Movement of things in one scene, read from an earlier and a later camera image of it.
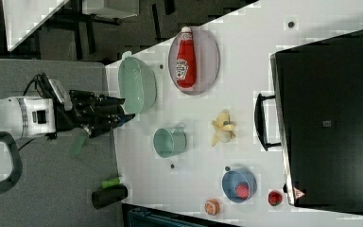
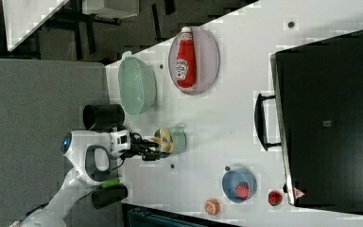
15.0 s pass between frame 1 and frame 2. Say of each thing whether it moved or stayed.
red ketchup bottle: stayed
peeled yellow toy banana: moved
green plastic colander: stayed
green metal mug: stayed
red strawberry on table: stayed
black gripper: moved
